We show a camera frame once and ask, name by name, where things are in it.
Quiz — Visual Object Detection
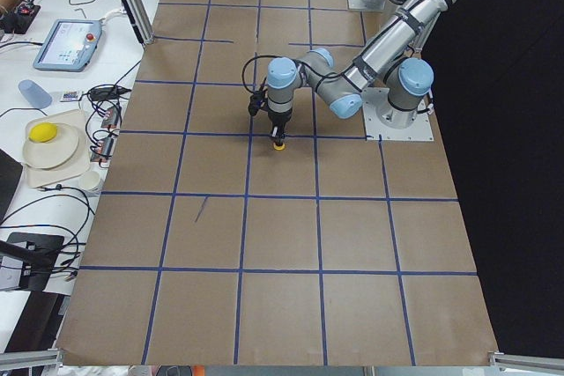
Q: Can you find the white paper cup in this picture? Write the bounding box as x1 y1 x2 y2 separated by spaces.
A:
78 171 104 195

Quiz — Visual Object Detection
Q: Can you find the yellow push button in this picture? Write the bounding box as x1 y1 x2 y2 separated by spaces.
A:
271 139 286 151

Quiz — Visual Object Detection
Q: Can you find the teach pendant near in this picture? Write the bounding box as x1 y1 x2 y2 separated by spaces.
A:
33 19 102 72

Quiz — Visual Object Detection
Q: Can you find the yellow lemon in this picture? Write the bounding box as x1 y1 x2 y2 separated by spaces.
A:
28 122 58 143

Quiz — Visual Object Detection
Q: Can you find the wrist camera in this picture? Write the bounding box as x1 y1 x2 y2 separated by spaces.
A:
248 90 267 117

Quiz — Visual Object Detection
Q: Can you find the beige tray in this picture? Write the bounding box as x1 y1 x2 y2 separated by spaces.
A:
22 109 90 188

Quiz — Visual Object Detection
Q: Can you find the blue plastic cup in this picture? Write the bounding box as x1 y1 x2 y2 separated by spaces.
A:
18 79 52 109

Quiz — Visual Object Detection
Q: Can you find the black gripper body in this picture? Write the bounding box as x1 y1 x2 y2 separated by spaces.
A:
268 110 291 135

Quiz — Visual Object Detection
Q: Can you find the beige plate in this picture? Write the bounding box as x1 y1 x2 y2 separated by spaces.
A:
22 123 79 169

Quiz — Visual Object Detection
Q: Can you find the black laptop stand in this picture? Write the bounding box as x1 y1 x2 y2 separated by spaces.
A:
1 232 64 291

